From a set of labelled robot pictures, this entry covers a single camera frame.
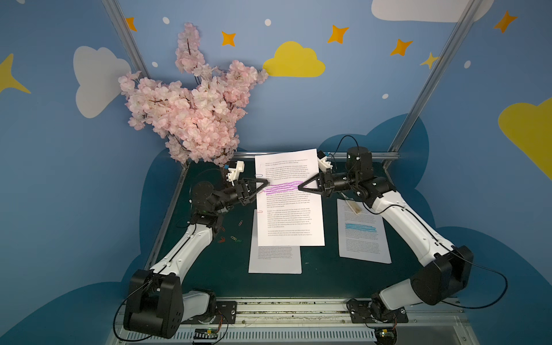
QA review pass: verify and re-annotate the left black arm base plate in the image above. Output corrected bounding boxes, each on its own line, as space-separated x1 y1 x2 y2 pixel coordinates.
207 300 237 324

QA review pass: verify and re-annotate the blue highlighted paper document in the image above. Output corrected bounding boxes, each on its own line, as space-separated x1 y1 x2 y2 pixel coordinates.
336 199 392 265

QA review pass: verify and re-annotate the aluminium front rail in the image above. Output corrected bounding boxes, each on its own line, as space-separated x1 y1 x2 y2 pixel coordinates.
106 297 479 344

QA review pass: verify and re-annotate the right circuit board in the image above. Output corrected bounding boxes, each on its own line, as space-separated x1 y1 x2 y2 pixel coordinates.
374 328 398 345

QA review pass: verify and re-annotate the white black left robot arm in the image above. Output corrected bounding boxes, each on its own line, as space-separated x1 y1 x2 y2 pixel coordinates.
120 178 269 339

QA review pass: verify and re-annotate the pink cherry blossom tree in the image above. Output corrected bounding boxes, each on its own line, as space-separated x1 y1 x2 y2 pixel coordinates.
118 23 269 166

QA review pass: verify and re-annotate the aluminium frame post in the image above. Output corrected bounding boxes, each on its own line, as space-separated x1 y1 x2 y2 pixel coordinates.
101 0 150 78
382 0 484 170

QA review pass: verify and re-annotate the aluminium back frame bar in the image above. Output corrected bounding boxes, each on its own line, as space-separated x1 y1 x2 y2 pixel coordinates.
232 151 400 162

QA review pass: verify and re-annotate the pink highlighted paper document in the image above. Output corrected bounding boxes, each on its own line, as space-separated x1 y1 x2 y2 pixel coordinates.
248 210 303 275

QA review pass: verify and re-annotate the purple highlighted paper document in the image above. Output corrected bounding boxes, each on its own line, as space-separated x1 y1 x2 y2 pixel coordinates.
254 149 325 247

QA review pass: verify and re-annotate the aluminium left frame post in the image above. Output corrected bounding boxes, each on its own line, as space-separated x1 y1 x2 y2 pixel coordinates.
101 0 150 78

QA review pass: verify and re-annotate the small wooden handled brush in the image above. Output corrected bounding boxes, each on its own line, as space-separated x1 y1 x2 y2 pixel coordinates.
341 193 362 215

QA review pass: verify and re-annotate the aluminium right frame post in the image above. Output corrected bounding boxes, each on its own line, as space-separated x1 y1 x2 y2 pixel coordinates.
382 0 484 170

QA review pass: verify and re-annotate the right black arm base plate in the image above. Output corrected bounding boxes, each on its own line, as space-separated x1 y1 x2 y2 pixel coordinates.
345 298 408 324

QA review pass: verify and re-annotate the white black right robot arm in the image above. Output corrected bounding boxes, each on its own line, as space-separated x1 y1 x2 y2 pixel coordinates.
298 147 474 323

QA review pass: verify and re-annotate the left green circuit board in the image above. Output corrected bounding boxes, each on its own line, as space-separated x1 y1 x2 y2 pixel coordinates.
192 329 220 344

